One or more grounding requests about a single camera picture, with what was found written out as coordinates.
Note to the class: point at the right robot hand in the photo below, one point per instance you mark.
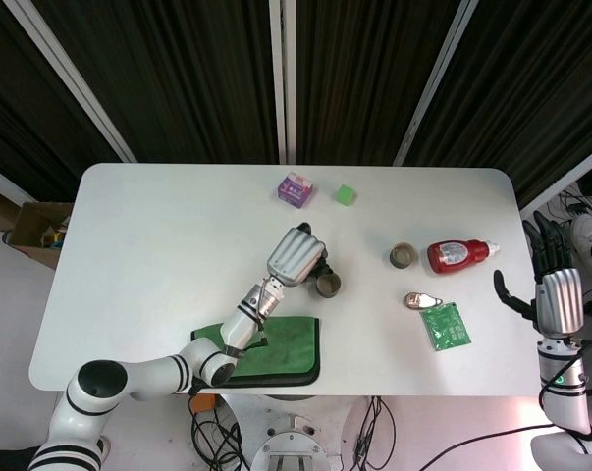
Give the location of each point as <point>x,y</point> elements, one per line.
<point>560,304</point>

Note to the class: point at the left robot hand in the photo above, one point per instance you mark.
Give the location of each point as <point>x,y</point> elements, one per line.
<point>295,252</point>

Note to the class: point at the black teapot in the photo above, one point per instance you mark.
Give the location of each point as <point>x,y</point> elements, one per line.
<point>325,271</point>

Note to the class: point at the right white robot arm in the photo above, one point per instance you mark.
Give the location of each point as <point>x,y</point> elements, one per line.
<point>565,402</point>

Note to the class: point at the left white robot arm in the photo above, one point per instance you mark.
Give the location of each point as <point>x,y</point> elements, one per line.
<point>153,373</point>

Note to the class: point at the brown cup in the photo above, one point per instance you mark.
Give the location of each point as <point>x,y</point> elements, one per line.
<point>403,265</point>
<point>330,293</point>

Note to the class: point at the purple cardboard box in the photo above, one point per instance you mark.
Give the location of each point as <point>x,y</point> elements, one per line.
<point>295,191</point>

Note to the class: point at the white rounded object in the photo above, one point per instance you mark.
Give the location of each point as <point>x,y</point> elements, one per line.
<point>585,240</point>

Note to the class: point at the green cube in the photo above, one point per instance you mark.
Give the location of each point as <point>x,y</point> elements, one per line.
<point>345,195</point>

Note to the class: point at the green cloth black trim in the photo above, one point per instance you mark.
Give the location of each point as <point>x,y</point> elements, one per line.
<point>290,348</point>

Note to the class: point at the green foil packet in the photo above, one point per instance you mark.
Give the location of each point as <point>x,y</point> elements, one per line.
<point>445,326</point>

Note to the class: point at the red ketchup bottle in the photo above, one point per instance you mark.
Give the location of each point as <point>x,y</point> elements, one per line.
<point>452,257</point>

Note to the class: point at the orange block under table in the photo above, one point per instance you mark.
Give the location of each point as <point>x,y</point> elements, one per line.
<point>202,403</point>

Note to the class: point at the dark pleated curtain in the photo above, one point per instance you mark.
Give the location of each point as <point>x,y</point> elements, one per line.
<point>177,73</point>

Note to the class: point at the brown cardboard box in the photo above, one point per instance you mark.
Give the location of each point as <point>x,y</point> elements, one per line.
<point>33,230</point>

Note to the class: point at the white black sneaker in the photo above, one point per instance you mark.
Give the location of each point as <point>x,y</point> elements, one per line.
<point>104,447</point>

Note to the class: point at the white slanted frame post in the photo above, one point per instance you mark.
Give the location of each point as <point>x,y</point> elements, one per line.
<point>565,184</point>
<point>433,83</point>
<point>6,184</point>
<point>79,88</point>

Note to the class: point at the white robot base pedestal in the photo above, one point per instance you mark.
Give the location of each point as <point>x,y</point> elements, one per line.
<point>290,432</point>

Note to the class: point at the white upright double frame post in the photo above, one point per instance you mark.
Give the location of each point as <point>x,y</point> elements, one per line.
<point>282,73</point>

